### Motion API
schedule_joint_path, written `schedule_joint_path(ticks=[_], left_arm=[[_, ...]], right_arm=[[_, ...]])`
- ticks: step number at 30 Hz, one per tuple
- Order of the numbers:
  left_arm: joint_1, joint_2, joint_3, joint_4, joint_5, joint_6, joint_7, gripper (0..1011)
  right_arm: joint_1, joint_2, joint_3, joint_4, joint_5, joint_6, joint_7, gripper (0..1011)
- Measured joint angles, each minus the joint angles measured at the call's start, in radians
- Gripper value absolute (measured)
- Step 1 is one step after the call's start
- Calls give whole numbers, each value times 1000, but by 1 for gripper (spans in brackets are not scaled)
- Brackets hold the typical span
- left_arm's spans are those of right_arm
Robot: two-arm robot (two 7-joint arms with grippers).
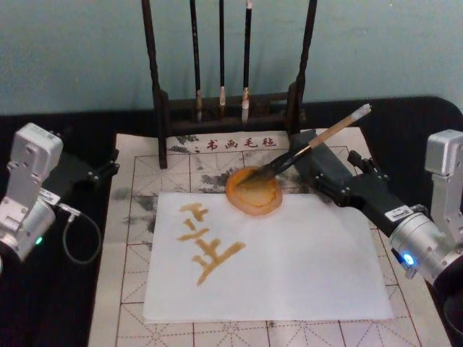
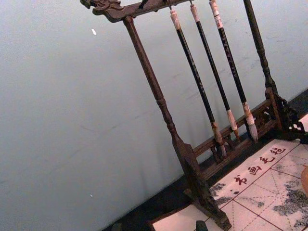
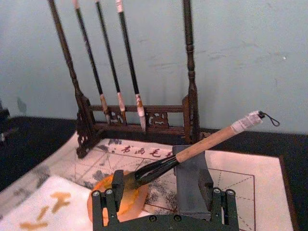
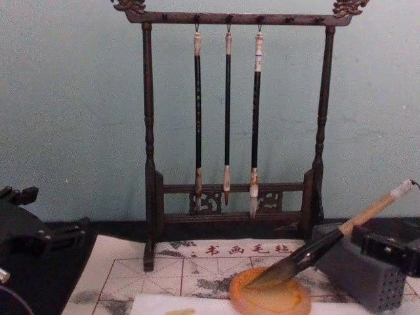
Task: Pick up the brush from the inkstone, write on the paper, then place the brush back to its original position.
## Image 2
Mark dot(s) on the dark carved wooden brush rack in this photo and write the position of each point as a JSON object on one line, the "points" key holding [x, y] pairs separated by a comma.
{"points": [[144, 62]]}

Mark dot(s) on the black brush with dark tip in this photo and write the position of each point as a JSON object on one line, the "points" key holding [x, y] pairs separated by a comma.
{"points": [[195, 69]]}

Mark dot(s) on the black brush with brown tip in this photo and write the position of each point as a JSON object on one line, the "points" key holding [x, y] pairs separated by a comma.
{"points": [[211, 62]]}

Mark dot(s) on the black brush with grey tip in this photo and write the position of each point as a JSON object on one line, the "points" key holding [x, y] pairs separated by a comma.
{"points": [[231, 60]]}

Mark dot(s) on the white sheet with dark edge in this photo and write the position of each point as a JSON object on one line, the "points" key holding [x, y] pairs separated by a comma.
{"points": [[178, 220]]}

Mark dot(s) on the small black block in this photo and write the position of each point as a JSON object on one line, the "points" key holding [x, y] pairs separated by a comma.
{"points": [[201, 226]]}

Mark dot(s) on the white felt mat, red grid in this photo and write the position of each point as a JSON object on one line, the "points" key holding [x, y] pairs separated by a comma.
{"points": [[262, 192]]}

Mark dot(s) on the orange brown round object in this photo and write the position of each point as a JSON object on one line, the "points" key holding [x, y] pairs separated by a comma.
{"points": [[305, 179]]}

